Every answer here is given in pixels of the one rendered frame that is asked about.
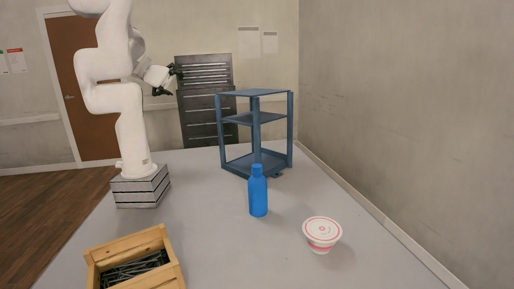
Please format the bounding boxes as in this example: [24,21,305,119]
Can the blue bottle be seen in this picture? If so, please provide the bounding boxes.
[247,163,268,217]

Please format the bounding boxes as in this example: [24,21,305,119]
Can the blue shelving unit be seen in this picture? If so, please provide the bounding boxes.
[214,88,294,180]

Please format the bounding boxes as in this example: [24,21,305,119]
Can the white yogurt cup with pink stripes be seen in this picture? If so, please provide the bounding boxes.
[302,216,343,255]

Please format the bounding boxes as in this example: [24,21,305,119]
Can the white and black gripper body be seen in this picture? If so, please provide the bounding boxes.
[143,65,174,91]

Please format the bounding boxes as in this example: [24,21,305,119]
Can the small wooden crate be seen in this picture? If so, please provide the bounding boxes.
[86,223,187,289]

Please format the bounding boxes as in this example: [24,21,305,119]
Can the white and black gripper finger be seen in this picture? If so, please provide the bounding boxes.
[166,62,184,77]
[152,85,173,97]

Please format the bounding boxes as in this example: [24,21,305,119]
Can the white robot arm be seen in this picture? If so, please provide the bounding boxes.
[67,0,157,179]

